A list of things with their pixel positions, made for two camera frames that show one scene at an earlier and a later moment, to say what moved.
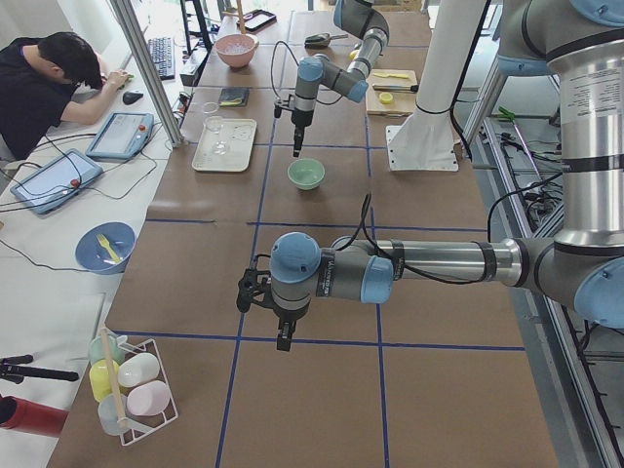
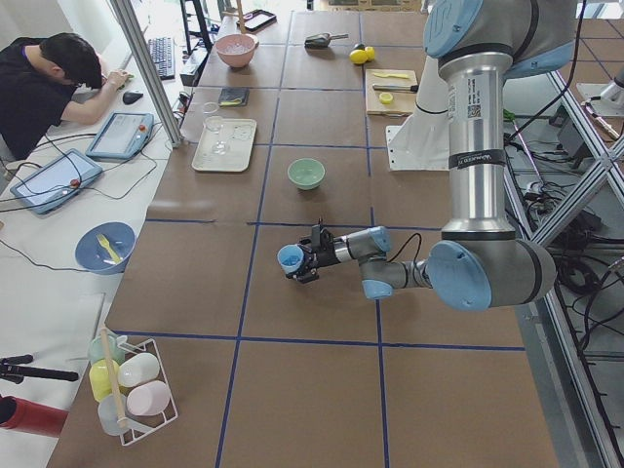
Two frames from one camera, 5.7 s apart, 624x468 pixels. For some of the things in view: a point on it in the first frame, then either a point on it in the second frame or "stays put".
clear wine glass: [219, 142] stays put
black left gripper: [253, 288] → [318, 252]
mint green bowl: [306, 173] stays put
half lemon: [385, 97] stays put
